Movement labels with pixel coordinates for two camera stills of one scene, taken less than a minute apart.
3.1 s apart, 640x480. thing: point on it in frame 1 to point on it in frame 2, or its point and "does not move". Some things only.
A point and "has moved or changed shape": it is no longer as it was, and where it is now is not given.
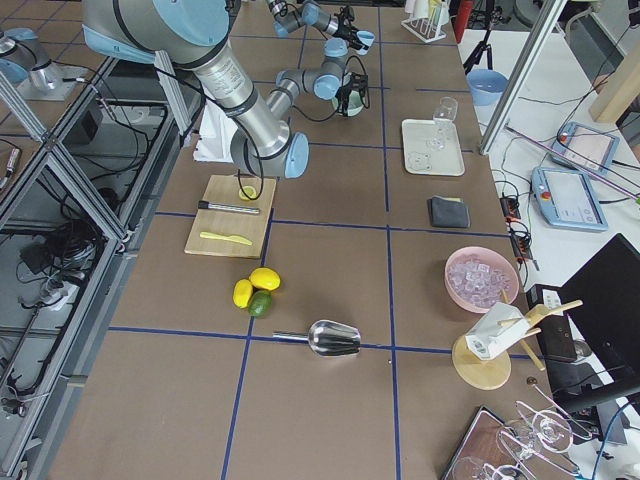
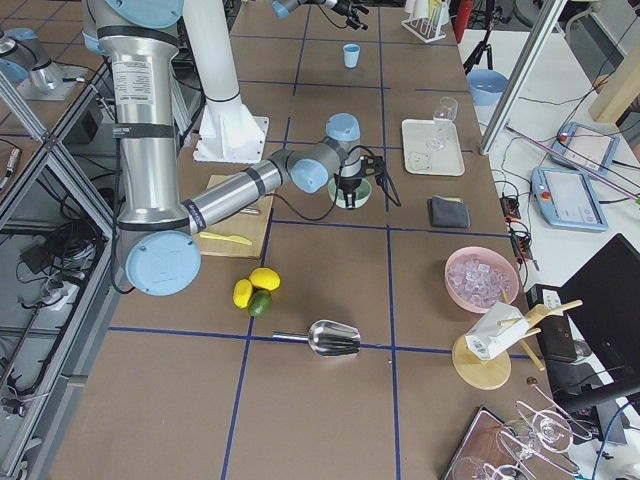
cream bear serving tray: x=431 y=147 does not move
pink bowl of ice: x=478 y=278 does not move
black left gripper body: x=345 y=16 to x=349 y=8
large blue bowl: x=486 y=86 does not move
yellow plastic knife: x=233 y=238 does not move
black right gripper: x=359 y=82 to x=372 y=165
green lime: x=260 y=303 does not move
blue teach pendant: x=567 y=199 does not move
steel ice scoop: x=327 y=338 does not move
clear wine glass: x=444 y=113 does not move
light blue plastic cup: x=368 y=38 has moved or changed shape
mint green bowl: x=355 y=103 to x=361 y=195
